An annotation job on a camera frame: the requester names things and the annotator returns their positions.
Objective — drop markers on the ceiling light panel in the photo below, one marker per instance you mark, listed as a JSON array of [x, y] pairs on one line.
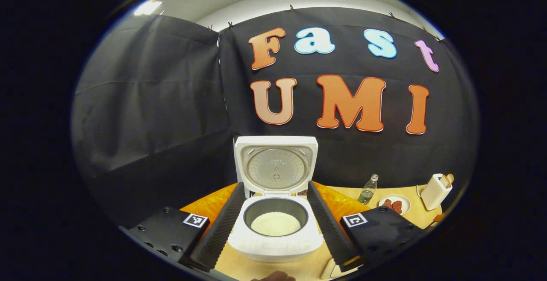
[[147, 7]]

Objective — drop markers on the white toaster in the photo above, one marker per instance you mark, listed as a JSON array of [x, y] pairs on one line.
[[433, 193]]

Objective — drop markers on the clear plastic water bottle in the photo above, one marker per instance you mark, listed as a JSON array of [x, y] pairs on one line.
[[367, 193]]

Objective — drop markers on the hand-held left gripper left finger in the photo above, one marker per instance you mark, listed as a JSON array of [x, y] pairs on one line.
[[222, 229]]

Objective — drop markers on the black backdrop cloth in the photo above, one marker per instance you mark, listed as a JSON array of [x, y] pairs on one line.
[[149, 114]]

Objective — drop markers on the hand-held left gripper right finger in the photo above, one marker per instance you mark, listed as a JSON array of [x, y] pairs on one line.
[[327, 229]]

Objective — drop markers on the red meat piece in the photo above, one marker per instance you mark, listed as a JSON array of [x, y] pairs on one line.
[[387, 203], [397, 206]]

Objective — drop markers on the toast bread slice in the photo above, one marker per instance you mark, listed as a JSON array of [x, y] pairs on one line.
[[445, 181], [451, 178]]

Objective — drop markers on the round white plate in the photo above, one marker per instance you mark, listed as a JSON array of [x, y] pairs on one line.
[[406, 204]]

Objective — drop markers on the white rice cooker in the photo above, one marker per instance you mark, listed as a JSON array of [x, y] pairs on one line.
[[277, 247]]

